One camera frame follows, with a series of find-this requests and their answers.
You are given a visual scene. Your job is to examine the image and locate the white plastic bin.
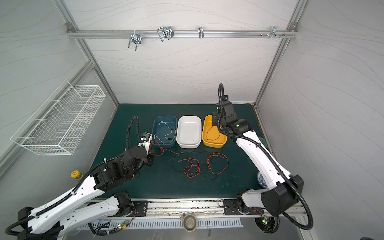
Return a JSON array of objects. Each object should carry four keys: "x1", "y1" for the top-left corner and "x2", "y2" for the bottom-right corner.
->
[{"x1": 177, "y1": 116, "x2": 202, "y2": 149}]

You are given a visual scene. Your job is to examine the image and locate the white wire basket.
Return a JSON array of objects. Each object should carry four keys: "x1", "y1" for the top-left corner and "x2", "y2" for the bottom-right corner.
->
[{"x1": 10, "y1": 80, "x2": 106, "y2": 156}]

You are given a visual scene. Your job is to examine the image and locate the green table mat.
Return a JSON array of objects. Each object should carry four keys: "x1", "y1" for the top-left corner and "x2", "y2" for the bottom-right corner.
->
[{"x1": 94, "y1": 104, "x2": 260, "y2": 199}]

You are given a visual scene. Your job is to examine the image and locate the grey round cup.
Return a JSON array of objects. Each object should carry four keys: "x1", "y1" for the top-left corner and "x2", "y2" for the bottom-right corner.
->
[{"x1": 180, "y1": 214, "x2": 198, "y2": 232}]

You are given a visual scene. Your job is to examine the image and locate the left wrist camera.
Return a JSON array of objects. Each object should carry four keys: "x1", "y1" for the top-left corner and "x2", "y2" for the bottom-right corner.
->
[{"x1": 139, "y1": 132, "x2": 152, "y2": 152}]

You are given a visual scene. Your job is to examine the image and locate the aluminium top rail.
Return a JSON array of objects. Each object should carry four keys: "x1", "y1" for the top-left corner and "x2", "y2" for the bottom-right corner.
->
[{"x1": 67, "y1": 27, "x2": 299, "y2": 39}]

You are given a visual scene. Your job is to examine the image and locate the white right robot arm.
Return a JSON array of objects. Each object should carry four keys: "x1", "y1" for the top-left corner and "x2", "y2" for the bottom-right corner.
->
[{"x1": 214, "y1": 101, "x2": 311, "y2": 217}]

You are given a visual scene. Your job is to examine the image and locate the black cable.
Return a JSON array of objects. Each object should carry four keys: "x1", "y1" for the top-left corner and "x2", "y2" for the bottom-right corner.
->
[{"x1": 170, "y1": 149, "x2": 220, "y2": 181}]

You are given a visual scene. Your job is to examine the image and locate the yellow cable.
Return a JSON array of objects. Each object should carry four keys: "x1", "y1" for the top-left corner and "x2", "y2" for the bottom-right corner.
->
[{"x1": 153, "y1": 120, "x2": 177, "y2": 144}]

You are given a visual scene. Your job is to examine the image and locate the yellow plastic bin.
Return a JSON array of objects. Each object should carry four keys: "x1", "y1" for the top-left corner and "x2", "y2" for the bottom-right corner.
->
[{"x1": 202, "y1": 115, "x2": 227, "y2": 148}]

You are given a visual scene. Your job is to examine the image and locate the blue plastic bin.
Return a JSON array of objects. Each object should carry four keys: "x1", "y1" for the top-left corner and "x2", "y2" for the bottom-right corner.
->
[{"x1": 152, "y1": 115, "x2": 178, "y2": 149}]

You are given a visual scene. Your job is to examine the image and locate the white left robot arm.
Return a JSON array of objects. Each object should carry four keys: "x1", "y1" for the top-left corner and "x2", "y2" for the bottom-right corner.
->
[{"x1": 5, "y1": 146, "x2": 155, "y2": 240}]

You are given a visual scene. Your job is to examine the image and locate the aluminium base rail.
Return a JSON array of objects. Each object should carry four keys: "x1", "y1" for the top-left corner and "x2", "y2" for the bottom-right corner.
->
[{"x1": 64, "y1": 197, "x2": 307, "y2": 217}]

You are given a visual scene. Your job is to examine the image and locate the blue patterned bowl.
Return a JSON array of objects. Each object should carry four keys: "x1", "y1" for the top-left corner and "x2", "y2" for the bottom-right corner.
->
[{"x1": 257, "y1": 172, "x2": 268, "y2": 189}]

